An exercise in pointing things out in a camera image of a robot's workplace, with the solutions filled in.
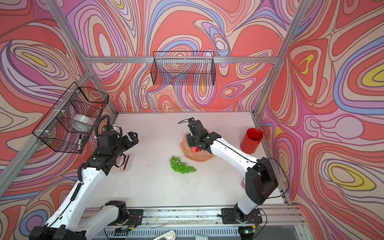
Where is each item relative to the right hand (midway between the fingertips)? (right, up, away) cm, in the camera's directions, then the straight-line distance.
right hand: (193, 140), depth 86 cm
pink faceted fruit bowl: (+4, -11, +9) cm, 15 cm away
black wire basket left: (-60, +9, -16) cm, 62 cm away
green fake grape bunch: (-7, -16, +1) cm, 18 cm away
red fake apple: (+1, -6, +8) cm, 10 cm away
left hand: (-33, +3, -8) cm, 34 cm away
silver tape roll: (-56, +12, -12) cm, 58 cm away
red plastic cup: (+34, 0, +1) cm, 34 cm away
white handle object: (-11, -41, -20) cm, 47 cm away
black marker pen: (-56, 0, -14) cm, 58 cm away
